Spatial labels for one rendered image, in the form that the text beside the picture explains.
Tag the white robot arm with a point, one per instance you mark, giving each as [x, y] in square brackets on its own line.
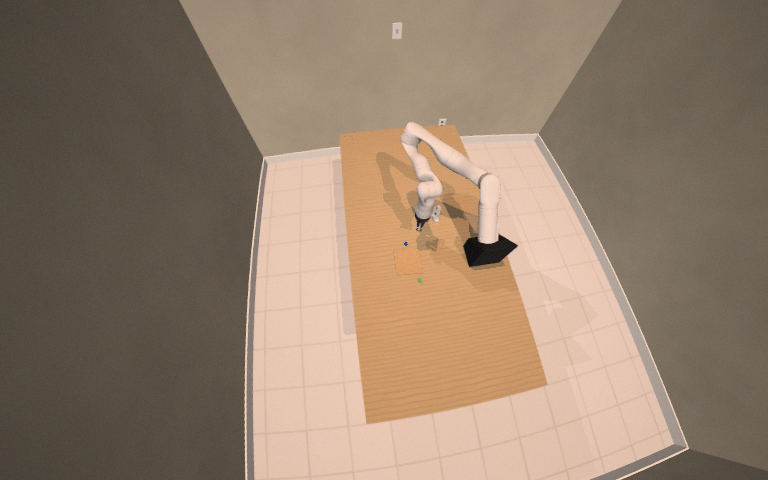
[488, 227]

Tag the tan square mat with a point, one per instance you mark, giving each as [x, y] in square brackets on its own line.
[408, 261]

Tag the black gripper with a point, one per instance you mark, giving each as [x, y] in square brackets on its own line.
[420, 222]

